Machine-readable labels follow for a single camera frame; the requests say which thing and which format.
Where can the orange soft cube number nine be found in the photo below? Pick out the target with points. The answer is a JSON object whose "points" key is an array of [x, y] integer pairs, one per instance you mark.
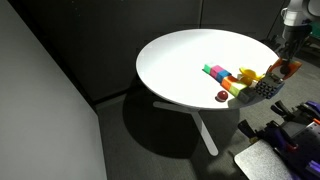
{"points": [[295, 69]]}

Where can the grey perforated plate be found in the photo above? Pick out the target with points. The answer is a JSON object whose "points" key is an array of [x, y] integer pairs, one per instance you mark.
{"points": [[310, 136]]}

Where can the yellow ball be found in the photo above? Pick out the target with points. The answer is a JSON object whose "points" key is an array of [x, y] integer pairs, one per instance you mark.
{"points": [[246, 81]]}

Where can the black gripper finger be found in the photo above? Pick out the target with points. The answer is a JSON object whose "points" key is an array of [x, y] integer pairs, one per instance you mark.
{"points": [[292, 51], [284, 57]]}

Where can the white table leg base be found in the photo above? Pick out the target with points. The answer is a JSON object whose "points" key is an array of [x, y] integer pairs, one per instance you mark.
{"points": [[203, 130]]}

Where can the magenta wooden block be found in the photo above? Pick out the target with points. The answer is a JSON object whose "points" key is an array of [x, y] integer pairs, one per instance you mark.
{"points": [[216, 71]]}

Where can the blue wooden block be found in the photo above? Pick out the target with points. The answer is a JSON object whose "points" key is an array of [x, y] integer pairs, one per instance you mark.
{"points": [[223, 76]]}

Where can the dark red ball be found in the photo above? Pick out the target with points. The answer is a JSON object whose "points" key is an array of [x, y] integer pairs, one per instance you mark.
{"points": [[222, 95]]}

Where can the orange wooden block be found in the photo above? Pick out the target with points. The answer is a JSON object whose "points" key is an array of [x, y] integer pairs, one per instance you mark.
{"points": [[228, 82]]}

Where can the yellow banana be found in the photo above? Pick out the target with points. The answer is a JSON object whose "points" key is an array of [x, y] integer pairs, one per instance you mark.
{"points": [[251, 72]]}

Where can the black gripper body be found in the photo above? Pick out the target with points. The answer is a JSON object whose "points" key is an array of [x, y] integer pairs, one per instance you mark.
{"points": [[296, 36]]}

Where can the grey wooden block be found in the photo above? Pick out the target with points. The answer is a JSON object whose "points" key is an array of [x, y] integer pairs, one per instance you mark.
{"points": [[247, 95]]}

